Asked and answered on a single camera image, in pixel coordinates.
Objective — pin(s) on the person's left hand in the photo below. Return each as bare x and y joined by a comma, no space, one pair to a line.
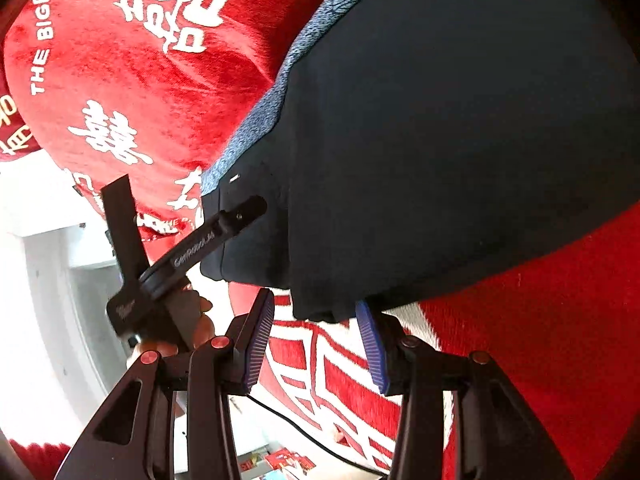
204,322

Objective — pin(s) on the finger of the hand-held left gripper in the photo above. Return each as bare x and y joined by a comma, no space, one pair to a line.
210,242
125,230

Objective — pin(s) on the red paper packets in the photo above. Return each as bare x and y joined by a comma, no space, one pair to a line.
285,461

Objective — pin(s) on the red printed blanket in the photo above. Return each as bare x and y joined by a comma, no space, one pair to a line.
150,85

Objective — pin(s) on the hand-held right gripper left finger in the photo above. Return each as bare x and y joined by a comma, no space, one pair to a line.
259,345

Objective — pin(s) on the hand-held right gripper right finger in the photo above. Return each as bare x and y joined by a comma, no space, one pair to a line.
371,352

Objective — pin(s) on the black pants with blue waistband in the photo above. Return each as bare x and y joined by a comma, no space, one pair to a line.
425,150

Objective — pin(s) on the red embroidered cushion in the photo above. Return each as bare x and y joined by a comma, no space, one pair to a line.
12,127

